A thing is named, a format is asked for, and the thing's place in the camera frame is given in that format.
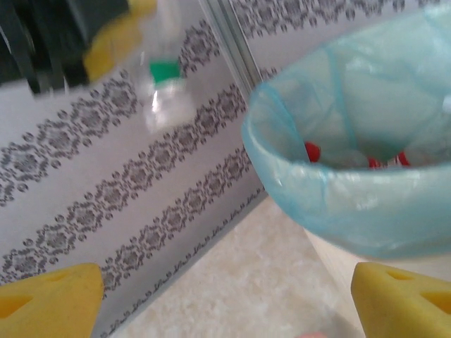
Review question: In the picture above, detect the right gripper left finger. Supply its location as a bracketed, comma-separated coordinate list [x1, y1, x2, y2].
[0, 262, 106, 338]

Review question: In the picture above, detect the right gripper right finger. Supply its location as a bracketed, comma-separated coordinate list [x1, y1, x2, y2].
[353, 262, 451, 338]

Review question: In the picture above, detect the clear bottle green label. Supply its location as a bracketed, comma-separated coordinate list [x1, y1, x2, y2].
[135, 0, 197, 134]

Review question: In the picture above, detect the large red label cola bottle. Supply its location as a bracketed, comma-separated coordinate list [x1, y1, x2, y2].
[366, 150, 412, 170]

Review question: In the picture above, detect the cream waste bin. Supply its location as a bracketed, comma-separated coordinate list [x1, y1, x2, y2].
[306, 228, 451, 338]

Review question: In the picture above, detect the white bin with blue liner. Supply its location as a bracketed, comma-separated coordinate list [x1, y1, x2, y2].
[241, 0, 451, 261]

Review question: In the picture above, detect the aluminium frame post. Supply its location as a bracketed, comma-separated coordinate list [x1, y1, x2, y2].
[202, 0, 264, 94]

